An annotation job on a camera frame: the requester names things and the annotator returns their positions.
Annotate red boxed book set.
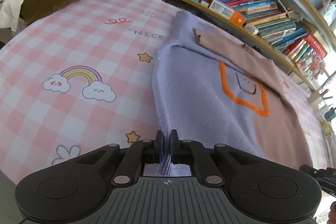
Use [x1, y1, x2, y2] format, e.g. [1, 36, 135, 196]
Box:
[283, 32, 329, 75]

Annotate pink checkered cartoon table mat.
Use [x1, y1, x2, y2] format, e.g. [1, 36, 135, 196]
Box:
[0, 0, 332, 185]

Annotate purple and pink sweater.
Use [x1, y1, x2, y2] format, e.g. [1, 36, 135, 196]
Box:
[152, 11, 313, 169]

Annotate beige pen holder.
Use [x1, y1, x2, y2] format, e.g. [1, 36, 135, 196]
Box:
[307, 89, 329, 109]

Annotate white orange flat box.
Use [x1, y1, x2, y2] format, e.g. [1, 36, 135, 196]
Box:
[209, 0, 246, 27]

